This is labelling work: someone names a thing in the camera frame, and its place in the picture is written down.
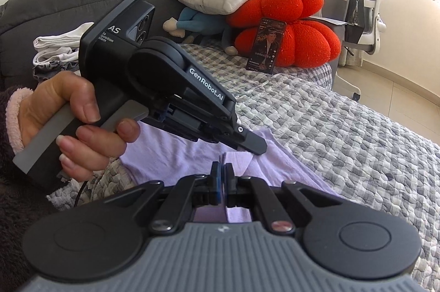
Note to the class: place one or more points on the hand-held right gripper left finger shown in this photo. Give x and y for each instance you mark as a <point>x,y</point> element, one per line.
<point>217,182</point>

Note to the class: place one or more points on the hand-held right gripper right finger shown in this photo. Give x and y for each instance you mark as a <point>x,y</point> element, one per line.
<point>227,184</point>

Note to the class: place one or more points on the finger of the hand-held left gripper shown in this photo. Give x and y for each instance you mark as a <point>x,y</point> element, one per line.
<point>252,143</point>

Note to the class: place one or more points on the purple long-sleeve shirt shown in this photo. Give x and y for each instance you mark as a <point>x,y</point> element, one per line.
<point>192,154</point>

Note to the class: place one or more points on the person's left forearm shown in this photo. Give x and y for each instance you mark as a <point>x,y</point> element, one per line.
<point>20,226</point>

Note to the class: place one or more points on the white folded clothes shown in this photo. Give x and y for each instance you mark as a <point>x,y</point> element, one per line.
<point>58,41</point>

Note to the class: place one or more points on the person's left hand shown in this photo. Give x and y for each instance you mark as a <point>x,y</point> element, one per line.
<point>51,99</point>

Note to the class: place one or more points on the blue plush toy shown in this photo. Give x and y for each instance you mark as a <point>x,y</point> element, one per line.
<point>202,20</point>

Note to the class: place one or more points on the grey checked quilted blanket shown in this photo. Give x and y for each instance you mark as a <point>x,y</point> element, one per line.
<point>343,147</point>

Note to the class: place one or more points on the black smartphone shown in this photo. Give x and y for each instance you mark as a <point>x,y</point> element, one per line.
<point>266,44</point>

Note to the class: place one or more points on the grey ruffled cloth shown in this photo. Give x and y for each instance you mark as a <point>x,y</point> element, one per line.
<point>51,72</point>

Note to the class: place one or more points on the red flower cushion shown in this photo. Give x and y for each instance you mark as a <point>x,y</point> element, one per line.
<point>302,38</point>

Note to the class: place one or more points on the white paper sheet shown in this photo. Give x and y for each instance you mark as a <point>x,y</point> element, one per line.
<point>328,20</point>

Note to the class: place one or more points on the black hanging bag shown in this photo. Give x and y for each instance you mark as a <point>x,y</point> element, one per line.
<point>354,17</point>

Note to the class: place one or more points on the white office chair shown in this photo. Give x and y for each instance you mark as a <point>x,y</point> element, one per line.
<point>373,3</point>

